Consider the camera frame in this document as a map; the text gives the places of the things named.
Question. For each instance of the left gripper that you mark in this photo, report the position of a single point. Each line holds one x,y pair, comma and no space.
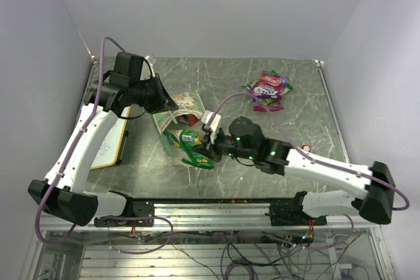
163,100

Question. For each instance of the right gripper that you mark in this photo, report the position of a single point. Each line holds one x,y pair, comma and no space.
212,153

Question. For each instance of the green printed paper bag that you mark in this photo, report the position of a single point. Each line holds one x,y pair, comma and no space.
188,103

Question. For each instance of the purple candy packet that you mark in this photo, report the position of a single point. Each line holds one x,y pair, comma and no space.
267,103

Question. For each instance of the green yellow candy packet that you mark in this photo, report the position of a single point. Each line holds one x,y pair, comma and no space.
287,86

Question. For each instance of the purple white snack packet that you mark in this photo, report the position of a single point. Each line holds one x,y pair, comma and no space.
267,85

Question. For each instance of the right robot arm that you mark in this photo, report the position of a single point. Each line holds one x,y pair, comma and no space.
365,190

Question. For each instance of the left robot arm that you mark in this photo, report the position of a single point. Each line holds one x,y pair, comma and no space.
61,193

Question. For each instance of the red black stamp knob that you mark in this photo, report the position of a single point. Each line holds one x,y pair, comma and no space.
306,147

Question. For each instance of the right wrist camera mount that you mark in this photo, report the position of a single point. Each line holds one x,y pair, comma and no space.
211,124

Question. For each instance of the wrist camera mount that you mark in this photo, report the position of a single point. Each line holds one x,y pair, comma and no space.
211,124
148,67

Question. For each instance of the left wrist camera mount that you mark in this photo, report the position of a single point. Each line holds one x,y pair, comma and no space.
148,67

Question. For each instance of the small whiteboard yellow frame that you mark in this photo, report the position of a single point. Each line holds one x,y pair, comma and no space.
111,149

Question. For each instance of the aluminium frame rail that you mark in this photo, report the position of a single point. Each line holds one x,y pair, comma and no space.
210,217

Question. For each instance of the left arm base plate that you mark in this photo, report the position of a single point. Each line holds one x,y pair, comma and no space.
136,213

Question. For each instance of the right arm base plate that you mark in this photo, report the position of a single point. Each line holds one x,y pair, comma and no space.
288,212

